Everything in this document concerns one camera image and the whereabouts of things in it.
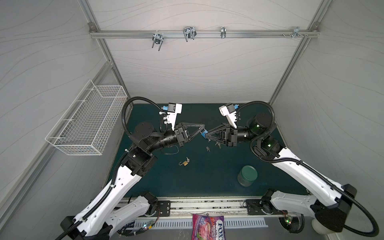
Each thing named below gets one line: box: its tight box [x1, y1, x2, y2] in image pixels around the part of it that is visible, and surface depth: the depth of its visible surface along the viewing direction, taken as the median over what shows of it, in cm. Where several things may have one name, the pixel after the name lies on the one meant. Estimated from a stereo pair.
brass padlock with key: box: [178, 156, 190, 166], surface depth 90 cm
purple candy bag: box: [191, 213, 225, 240], surface depth 68 cm
